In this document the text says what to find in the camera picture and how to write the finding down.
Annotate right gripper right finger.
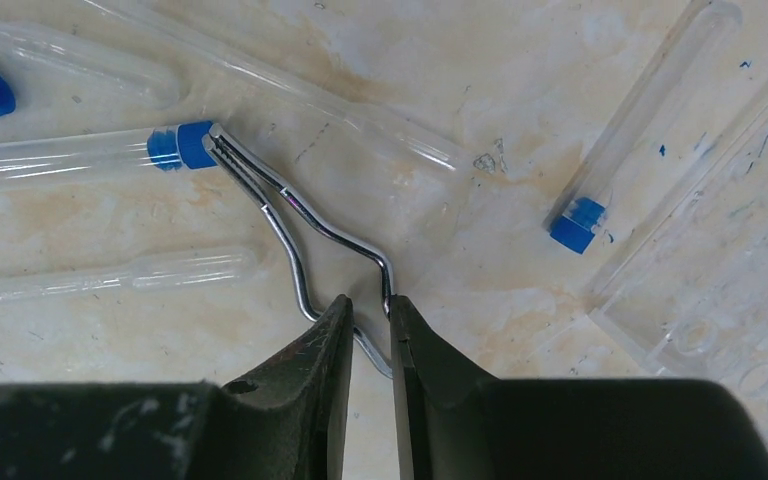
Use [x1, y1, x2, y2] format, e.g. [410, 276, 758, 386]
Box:
[389, 295, 523, 479]

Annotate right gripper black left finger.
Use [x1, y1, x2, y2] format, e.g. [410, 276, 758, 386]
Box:
[172, 295, 355, 479]

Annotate metal crucible tongs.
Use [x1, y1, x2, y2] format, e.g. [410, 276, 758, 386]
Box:
[201, 125, 399, 380]

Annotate clear plastic tube rack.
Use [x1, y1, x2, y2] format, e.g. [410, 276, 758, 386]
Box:
[590, 81, 768, 448]

